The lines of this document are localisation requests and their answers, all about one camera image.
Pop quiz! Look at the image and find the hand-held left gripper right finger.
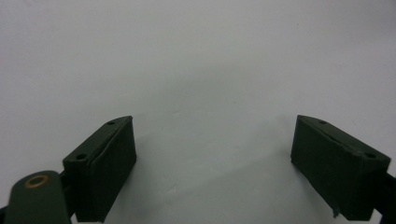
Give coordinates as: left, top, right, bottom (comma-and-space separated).
290, 114, 392, 221

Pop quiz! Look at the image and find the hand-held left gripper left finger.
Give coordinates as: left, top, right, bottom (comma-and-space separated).
62, 115, 137, 223

